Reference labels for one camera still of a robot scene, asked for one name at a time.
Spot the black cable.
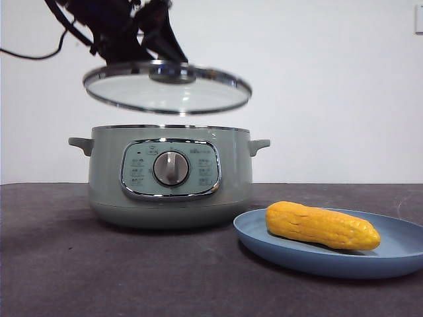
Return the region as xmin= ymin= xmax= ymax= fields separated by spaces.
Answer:
xmin=0 ymin=30 xmax=69 ymax=61

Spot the blue round plate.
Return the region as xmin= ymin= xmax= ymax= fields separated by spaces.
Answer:
xmin=233 ymin=207 xmax=423 ymax=280

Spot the yellow corn cob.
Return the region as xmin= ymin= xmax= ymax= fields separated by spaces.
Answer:
xmin=265 ymin=200 xmax=381 ymax=251

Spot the glass lid with green knob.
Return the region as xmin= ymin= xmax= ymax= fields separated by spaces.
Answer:
xmin=82 ymin=59 xmax=252 ymax=116

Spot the sage green electric steamer pot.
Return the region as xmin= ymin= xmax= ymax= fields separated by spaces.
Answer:
xmin=68 ymin=124 xmax=271 ymax=230

